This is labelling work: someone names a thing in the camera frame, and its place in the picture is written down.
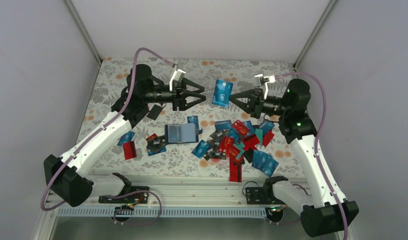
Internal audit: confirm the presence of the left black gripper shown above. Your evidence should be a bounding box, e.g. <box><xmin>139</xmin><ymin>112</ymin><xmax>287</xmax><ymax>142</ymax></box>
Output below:
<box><xmin>142</xmin><ymin>77</ymin><xmax>206</xmax><ymax>111</ymax></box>

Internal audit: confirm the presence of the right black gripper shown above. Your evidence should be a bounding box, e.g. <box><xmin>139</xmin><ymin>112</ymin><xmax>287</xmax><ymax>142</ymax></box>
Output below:
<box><xmin>228</xmin><ymin>88</ymin><xmax>289</xmax><ymax>119</ymax></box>

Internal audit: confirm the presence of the lone blue credit card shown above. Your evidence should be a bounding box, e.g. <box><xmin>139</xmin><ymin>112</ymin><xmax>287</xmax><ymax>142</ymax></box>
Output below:
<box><xmin>187</xmin><ymin>115</ymin><xmax>200</xmax><ymax>131</ymax></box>

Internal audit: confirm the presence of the blue UP card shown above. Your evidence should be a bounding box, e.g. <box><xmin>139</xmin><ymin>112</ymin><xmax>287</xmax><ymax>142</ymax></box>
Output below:
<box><xmin>212</xmin><ymin>79</ymin><xmax>234</xmax><ymax>108</ymax></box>

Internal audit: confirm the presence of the navy blue card holder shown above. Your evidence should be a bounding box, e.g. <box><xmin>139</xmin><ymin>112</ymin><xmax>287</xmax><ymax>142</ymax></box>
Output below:
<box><xmin>164</xmin><ymin>123</ymin><xmax>199</xmax><ymax>144</ymax></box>

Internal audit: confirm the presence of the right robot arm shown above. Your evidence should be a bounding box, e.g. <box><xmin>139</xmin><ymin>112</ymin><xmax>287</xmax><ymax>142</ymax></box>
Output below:
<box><xmin>229</xmin><ymin>78</ymin><xmax>359</xmax><ymax>240</ymax></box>

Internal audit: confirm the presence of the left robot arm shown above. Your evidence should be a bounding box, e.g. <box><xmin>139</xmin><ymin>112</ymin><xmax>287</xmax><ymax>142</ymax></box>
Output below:
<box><xmin>43</xmin><ymin>64</ymin><xmax>206</xmax><ymax>207</ymax></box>

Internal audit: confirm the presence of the red vip card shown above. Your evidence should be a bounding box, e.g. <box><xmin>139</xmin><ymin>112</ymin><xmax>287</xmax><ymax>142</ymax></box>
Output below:
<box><xmin>231</xmin><ymin>120</ymin><xmax>250</xmax><ymax>137</ymax></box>
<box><xmin>219</xmin><ymin>136</ymin><xmax>244</xmax><ymax>165</ymax></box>

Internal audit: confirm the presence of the teal card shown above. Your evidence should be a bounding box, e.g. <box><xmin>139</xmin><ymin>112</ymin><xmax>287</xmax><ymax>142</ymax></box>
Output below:
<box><xmin>255</xmin><ymin>128</ymin><xmax>263</xmax><ymax>145</ymax></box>

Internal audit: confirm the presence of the black card upper left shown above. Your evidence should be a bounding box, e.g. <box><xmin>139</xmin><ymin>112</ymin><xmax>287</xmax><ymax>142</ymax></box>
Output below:
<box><xmin>146</xmin><ymin>105</ymin><xmax>164</xmax><ymax>120</ymax></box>

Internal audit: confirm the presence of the red card pile right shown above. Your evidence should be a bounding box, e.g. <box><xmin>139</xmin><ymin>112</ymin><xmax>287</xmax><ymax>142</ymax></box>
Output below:
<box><xmin>241</xmin><ymin>131</ymin><xmax>275</xmax><ymax>151</ymax></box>

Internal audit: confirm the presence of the red card pile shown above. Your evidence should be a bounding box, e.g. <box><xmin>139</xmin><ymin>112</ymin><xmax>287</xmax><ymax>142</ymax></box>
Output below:
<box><xmin>241</xmin><ymin>131</ymin><xmax>275</xmax><ymax>151</ymax></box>
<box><xmin>229</xmin><ymin>162</ymin><xmax>242</xmax><ymax>183</ymax></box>

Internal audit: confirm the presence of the blue card pile left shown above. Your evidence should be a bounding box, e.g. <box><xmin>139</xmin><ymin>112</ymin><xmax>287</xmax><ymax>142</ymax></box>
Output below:
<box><xmin>191</xmin><ymin>140</ymin><xmax>211</xmax><ymax>159</ymax></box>

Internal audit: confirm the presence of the blue card pile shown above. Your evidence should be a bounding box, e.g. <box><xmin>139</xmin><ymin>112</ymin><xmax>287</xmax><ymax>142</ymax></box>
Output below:
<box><xmin>251</xmin><ymin>150</ymin><xmax>266</xmax><ymax>170</ymax></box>
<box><xmin>261</xmin><ymin>155</ymin><xmax>279</xmax><ymax>177</ymax></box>
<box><xmin>191</xmin><ymin>140</ymin><xmax>211</xmax><ymax>159</ymax></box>

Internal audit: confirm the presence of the black visa card left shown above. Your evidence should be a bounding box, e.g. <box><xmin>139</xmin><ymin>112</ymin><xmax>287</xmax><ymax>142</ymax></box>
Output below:
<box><xmin>147</xmin><ymin>135</ymin><xmax>166</xmax><ymax>151</ymax></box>

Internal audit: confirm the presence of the blue card pile centre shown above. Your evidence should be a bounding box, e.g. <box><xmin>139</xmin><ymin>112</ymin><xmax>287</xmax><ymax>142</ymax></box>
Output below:
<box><xmin>251</xmin><ymin>150</ymin><xmax>266</xmax><ymax>170</ymax></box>

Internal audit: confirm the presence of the blue card pile right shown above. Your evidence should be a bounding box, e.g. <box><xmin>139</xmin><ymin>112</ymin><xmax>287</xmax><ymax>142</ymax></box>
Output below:
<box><xmin>261</xmin><ymin>155</ymin><xmax>279</xmax><ymax>177</ymax></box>

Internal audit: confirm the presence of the black visa card pile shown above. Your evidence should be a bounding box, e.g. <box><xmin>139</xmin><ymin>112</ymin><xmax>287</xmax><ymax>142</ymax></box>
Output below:
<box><xmin>203</xmin><ymin>147</ymin><xmax>227</xmax><ymax>160</ymax></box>

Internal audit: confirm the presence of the blue card under black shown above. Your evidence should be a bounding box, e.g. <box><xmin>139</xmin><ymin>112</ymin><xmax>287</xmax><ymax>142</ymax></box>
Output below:
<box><xmin>146</xmin><ymin>146</ymin><xmax>167</xmax><ymax>156</ymax></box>

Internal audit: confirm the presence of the red card pile bottom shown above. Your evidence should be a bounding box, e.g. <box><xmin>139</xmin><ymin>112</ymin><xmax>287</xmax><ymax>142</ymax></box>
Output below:
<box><xmin>229</xmin><ymin>162</ymin><xmax>242</xmax><ymax>183</ymax></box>

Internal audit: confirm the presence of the red card left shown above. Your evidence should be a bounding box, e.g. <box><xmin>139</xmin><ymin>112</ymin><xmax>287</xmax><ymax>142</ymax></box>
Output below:
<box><xmin>122</xmin><ymin>141</ymin><xmax>137</xmax><ymax>160</ymax></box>

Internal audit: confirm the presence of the floral patterned table mat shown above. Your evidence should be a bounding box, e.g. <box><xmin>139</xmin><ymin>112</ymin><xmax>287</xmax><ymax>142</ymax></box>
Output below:
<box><xmin>67</xmin><ymin>56</ymin><xmax>316</xmax><ymax>179</ymax></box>

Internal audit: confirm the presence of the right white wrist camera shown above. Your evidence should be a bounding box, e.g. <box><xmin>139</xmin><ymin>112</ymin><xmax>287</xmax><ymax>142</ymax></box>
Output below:
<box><xmin>254</xmin><ymin>73</ymin><xmax>277</xmax><ymax>100</ymax></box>

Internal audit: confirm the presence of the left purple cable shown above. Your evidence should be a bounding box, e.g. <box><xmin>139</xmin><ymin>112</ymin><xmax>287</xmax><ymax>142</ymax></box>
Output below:
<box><xmin>40</xmin><ymin>47</ymin><xmax>177</xmax><ymax>227</ymax></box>

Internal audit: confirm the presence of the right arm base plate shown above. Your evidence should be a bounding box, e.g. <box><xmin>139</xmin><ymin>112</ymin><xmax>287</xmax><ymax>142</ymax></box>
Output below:
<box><xmin>244</xmin><ymin>187</ymin><xmax>277</xmax><ymax>205</ymax></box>

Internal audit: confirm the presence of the aluminium rail frame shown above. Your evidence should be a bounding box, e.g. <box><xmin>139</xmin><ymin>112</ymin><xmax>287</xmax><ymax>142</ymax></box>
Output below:
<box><xmin>126</xmin><ymin>175</ymin><xmax>265</xmax><ymax>207</ymax></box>

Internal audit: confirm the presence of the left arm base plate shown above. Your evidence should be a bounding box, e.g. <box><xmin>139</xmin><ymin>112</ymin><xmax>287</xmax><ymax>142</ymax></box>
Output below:
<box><xmin>98</xmin><ymin>186</ymin><xmax>150</xmax><ymax>205</ymax></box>

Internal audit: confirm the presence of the blue slotted cable duct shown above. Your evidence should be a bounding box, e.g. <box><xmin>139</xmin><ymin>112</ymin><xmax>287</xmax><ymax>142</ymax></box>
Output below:
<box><xmin>56</xmin><ymin>206</ymin><xmax>267</xmax><ymax>219</ymax></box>

